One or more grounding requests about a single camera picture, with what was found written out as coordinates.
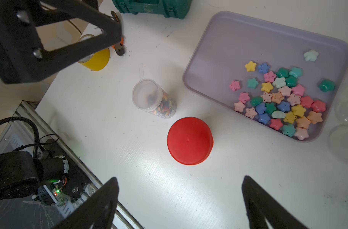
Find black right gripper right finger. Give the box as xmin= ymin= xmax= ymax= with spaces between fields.
xmin=242 ymin=176 xmax=306 ymax=229

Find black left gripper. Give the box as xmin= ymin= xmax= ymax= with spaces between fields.
xmin=0 ymin=1 xmax=121 ymax=84

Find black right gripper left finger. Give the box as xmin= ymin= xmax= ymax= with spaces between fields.
xmin=55 ymin=177 xmax=119 ymax=229

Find red lid candy jar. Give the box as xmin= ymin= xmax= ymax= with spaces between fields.
xmin=167 ymin=117 xmax=214 ymax=166

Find clear plastic jar lid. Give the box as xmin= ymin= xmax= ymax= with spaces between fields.
xmin=328 ymin=125 xmax=348 ymax=164

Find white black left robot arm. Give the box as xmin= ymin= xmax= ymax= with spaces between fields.
xmin=0 ymin=1 xmax=121 ymax=201

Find pile of star candies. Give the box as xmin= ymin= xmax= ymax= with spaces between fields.
xmin=222 ymin=50 xmax=336 ymax=141

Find small clear sprinkles jar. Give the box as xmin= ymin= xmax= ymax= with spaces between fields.
xmin=132 ymin=79 xmax=176 ymax=119

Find yellow tape roll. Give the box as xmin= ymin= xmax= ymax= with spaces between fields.
xmin=78 ymin=48 xmax=110 ymax=72

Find lilac plastic tray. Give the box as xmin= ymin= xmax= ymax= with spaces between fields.
xmin=182 ymin=10 xmax=348 ymax=143

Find green plastic tool case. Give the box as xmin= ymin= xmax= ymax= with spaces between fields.
xmin=112 ymin=0 xmax=192 ymax=19

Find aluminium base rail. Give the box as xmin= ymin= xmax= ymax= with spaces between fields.
xmin=17 ymin=100 xmax=146 ymax=229

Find orange handled pliers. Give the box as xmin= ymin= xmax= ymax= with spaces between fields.
xmin=110 ymin=10 xmax=125 ymax=56

